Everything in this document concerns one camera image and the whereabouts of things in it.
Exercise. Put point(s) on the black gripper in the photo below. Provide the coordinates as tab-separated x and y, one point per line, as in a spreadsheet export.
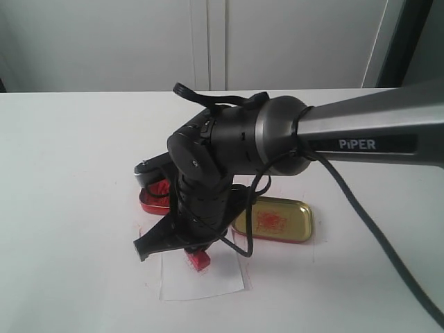
198	216

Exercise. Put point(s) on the red stamp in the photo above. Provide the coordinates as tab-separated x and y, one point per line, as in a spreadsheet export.
199	260

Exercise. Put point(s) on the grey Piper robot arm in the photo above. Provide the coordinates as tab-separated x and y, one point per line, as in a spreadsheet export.
278	136

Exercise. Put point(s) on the red ink pad tin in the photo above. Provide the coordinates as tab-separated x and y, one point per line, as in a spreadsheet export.
155	199

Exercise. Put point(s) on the gold tin lid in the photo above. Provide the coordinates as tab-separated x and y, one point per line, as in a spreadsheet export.
282	220

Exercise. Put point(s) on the white paper sheet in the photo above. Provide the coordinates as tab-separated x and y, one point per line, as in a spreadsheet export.
181	281

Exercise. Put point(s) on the white cabinet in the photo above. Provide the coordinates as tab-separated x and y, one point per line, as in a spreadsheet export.
90	46

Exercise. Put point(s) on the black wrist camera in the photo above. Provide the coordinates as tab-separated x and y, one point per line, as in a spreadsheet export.
153	170

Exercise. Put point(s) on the dark vertical post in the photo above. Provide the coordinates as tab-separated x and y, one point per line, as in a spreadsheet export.
403	44

